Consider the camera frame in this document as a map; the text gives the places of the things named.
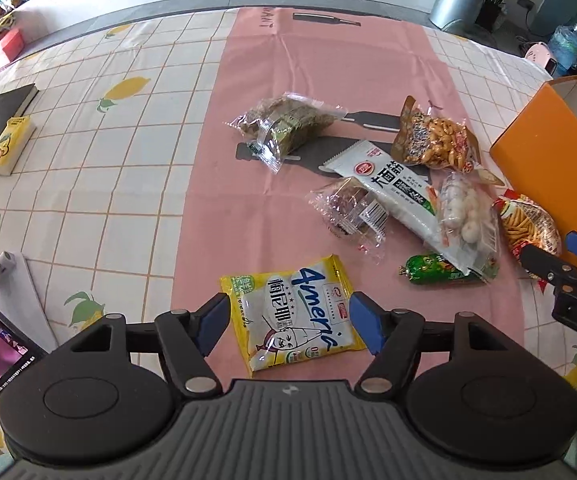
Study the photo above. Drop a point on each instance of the pink device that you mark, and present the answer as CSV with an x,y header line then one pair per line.
x,y
541,55

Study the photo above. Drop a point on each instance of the pink bottle-print mat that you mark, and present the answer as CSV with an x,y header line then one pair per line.
x,y
268,85

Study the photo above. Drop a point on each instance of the lemon-print checked tablecloth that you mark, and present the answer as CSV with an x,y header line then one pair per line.
x,y
93,185

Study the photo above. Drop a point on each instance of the yellow and white snack packet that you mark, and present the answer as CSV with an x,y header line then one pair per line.
x,y
288,310

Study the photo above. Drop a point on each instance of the red box with white base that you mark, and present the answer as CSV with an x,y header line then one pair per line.
x,y
6,47

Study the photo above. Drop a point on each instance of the blue water bottle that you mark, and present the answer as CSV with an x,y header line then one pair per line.
x,y
566,50

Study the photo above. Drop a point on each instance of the clear packet of white eggs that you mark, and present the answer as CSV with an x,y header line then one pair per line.
x,y
463,215

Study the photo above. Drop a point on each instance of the broad bean snack packet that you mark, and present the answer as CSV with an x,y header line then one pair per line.
x,y
436,140

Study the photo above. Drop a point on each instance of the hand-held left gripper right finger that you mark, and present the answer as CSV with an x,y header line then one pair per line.
x,y
366,322

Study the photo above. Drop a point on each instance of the green sausage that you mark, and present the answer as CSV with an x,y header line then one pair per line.
x,y
426,267

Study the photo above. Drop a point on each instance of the red stick snack packet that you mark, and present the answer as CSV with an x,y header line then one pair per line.
x,y
523,225

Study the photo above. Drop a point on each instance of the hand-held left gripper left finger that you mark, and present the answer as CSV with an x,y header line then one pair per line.
x,y
213,322

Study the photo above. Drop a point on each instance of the clear packet of green-brown bars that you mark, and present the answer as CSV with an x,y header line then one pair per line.
x,y
288,122

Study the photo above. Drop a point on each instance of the white panel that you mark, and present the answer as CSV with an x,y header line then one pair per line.
x,y
26,305

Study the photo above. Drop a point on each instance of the orange cardboard box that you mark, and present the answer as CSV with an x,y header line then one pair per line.
x,y
543,160

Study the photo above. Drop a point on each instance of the long white snack packet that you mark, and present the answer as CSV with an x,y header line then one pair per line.
x,y
393,180

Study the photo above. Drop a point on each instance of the clear packet with dark cake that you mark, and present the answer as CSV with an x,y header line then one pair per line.
x,y
348,207

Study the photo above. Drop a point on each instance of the yellow tissue pack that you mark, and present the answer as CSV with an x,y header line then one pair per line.
x,y
8,145

